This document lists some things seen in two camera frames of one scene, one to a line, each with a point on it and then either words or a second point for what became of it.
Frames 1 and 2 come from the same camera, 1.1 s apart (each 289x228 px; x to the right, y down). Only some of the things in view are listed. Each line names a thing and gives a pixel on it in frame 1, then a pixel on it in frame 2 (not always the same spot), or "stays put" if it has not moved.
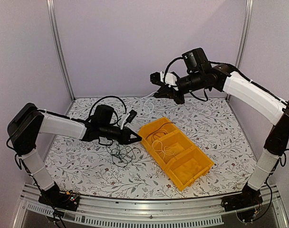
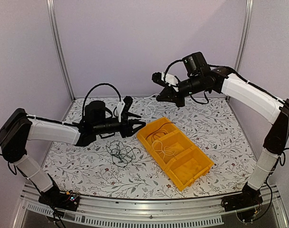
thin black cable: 172,122 stays put
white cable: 156,91 → 151,105
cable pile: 121,155 stays put
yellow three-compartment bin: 183,164 stays put
